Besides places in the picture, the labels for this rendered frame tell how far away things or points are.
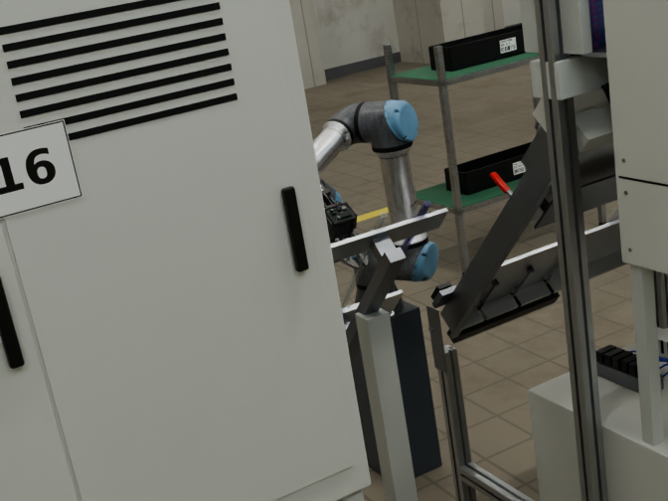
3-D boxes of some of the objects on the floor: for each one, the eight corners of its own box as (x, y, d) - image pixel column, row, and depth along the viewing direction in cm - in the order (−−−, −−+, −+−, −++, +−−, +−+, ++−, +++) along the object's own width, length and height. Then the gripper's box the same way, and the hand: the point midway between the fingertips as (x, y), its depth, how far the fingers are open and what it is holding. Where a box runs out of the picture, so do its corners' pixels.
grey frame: (464, 565, 269) (358, -193, 210) (671, 456, 302) (628, -224, 243) (612, 679, 222) (529, -253, 163) (837, 536, 255) (834, -281, 197)
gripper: (302, 194, 233) (346, 253, 220) (339, 183, 236) (385, 241, 224) (299, 221, 239) (343, 280, 226) (335, 210, 242) (380, 267, 230)
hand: (359, 265), depth 228 cm, fingers closed, pressing on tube
